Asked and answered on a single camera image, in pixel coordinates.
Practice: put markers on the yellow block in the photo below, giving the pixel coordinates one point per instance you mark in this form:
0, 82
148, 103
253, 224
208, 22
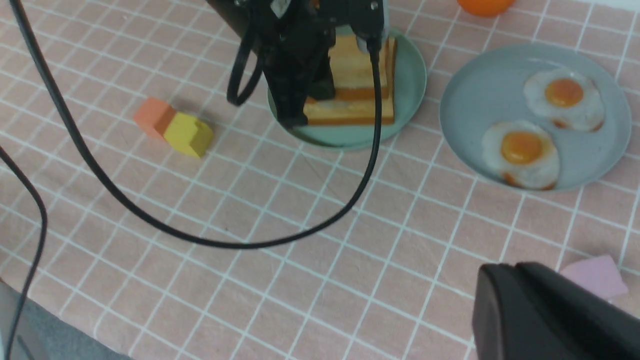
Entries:
188, 135

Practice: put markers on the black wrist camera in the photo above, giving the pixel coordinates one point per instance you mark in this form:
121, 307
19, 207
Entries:
370, 22

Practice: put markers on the green center plate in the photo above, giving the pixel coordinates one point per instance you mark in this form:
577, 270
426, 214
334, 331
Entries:
411, 80

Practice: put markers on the orange fruit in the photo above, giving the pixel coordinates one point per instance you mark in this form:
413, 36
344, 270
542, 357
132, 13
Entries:
485, 8

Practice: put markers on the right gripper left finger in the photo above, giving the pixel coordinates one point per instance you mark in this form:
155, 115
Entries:
507, 323

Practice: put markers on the pink checkered tablecloth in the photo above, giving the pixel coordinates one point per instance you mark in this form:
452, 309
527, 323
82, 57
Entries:
394, 279

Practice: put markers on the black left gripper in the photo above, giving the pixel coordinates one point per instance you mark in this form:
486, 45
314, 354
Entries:
291, 40

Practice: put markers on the orange block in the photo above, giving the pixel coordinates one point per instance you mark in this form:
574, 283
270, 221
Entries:
153, 117

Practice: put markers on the grey egg plate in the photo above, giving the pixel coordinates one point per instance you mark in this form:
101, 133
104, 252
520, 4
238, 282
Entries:
489, 89

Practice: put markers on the fried egg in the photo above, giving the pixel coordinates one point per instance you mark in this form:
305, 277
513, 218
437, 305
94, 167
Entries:
522, 154
335, 107
566, 98

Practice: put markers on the toast slice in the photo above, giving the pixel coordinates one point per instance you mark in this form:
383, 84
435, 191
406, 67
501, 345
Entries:
340, 120
352, 73

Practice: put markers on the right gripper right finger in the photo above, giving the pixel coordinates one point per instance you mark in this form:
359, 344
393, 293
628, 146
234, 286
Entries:
586, 326

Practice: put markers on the pink block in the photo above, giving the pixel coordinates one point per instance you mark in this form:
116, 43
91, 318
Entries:
598, 275

